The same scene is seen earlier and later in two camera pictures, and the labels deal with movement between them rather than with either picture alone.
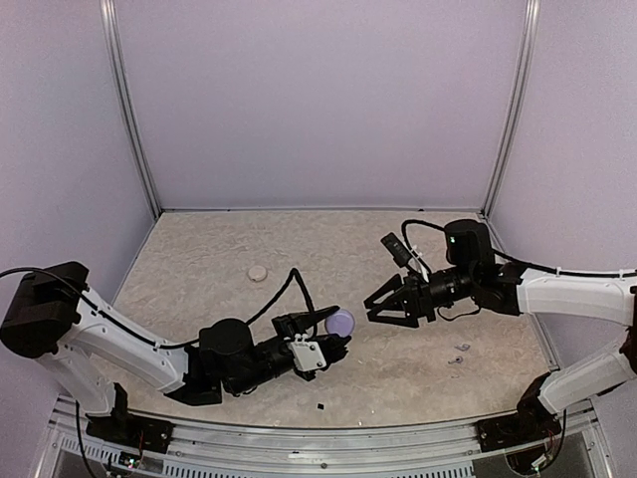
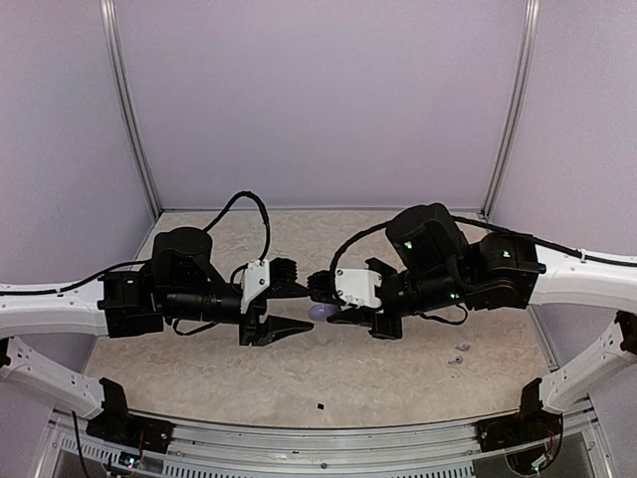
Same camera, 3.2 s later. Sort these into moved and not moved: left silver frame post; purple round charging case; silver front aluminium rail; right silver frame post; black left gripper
Moved: purple round charging case; black left gripper
Not moved: right silver frame post; silver front aluminium rail; left silver frame post
